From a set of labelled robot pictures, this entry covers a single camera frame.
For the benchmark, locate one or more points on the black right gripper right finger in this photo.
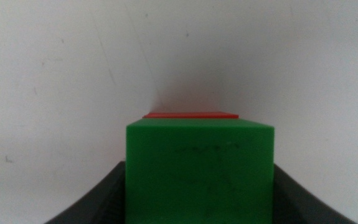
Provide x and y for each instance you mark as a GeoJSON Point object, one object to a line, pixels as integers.
{"type": "Point", "coordinates": [294, 205]}

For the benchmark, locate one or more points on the green cube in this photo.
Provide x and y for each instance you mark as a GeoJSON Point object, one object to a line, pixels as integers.
{"type": "Point", "coordinates": [200, 174]}

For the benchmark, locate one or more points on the red cube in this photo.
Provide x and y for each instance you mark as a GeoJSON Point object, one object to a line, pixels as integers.
{"type": "Point", "coordinates": [191, 115]}

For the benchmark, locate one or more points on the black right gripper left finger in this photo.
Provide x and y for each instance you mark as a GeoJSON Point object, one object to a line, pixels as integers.
{"type": "Point", "coordinates": [104, 205]}

